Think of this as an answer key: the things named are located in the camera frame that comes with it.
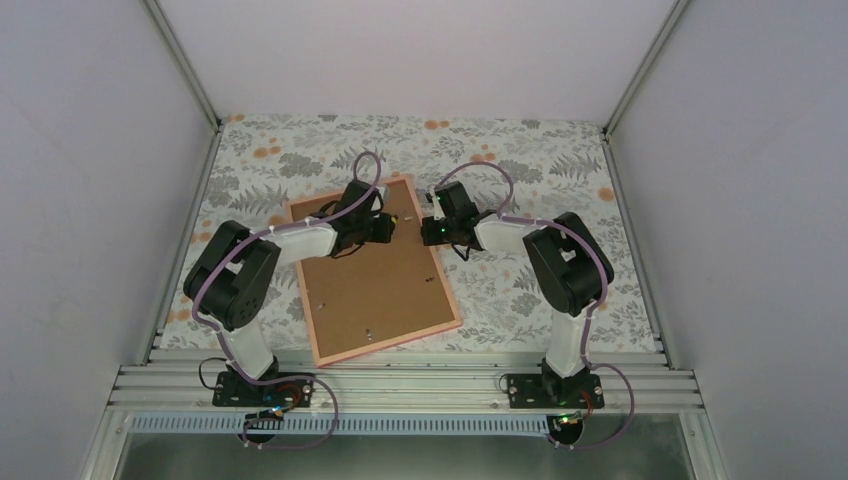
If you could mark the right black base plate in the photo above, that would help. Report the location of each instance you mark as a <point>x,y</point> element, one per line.
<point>542,391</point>

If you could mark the pink picture frame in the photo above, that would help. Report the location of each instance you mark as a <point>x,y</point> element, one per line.
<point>382,295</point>

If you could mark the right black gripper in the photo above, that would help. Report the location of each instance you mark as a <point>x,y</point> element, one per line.
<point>428,235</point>

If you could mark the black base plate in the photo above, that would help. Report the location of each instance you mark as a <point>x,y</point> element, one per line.
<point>542,391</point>
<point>232,390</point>

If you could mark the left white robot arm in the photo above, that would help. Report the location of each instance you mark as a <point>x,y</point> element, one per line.
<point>228,283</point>

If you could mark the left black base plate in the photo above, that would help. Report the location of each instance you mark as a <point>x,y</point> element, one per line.
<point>232,390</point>

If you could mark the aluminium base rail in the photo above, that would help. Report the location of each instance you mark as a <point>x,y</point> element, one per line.
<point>395,393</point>

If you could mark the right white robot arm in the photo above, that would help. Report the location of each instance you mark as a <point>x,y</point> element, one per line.
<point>572,273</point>

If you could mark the floral patterned table mat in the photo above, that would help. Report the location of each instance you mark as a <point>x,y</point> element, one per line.
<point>263,161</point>

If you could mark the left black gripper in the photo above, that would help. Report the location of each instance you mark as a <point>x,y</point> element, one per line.
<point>386,227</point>

